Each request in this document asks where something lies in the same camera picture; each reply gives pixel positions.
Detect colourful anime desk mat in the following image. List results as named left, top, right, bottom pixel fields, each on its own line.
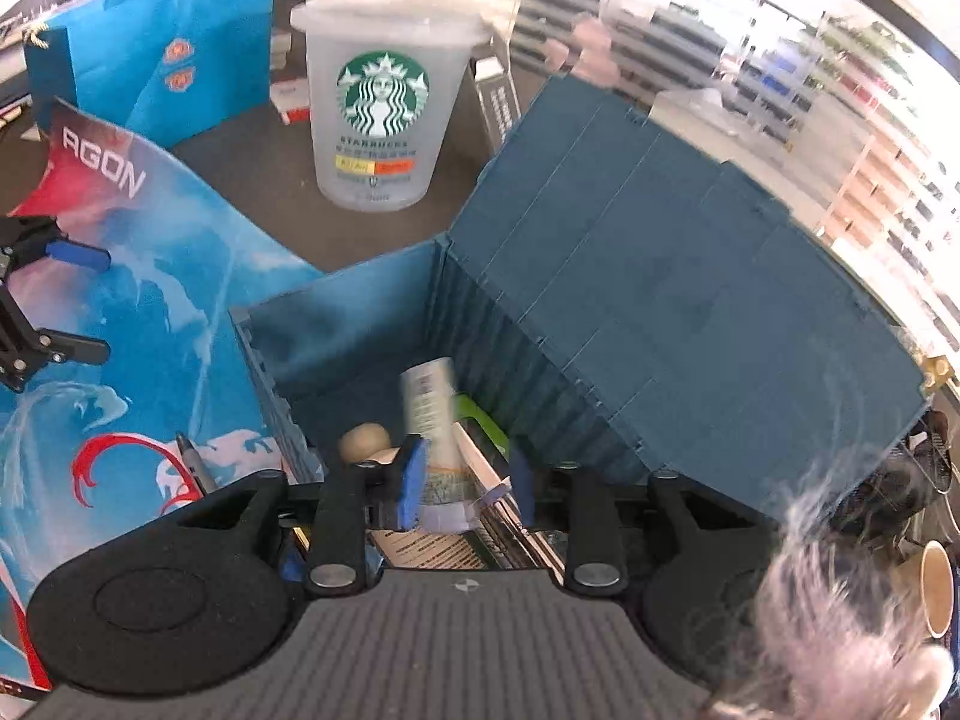
left=2, top=104, right=314, bottom=694

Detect Starbucks translucent plastic cup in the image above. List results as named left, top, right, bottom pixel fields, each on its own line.
left=290, top=0, right=491, bottom=213

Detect small white grey carton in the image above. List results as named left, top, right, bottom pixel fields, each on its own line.
left=470, top=55, right=523, bottom=153

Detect red white leaflet papers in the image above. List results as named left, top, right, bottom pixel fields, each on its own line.
left=270, top=78, right=309, bottom=125

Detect wooden round-headed object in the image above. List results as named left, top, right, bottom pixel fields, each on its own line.
left=338, top=422, right=397, bottom=465

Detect beige paper cup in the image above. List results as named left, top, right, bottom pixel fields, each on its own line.
left=893, top=539, right=955, bottom=639

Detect blue paper gift bag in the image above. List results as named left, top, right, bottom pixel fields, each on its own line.
left=25, top=0, right=274, bottom=148

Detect grey black marker pen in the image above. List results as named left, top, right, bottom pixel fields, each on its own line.
left=176, top=433, right=217, bottom=496

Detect blue container storage box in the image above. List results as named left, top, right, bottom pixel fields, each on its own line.
left=233, top=76, right=928, bottom=514

